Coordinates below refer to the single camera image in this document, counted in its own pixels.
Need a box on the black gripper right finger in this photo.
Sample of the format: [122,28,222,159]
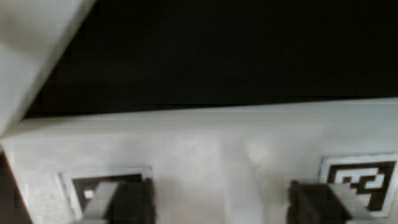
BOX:
[286,181,371,224]

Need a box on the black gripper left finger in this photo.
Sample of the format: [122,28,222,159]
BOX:
[78,179,156,224]

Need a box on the white cabinet body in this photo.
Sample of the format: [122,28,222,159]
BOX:
[0,0,398,224]

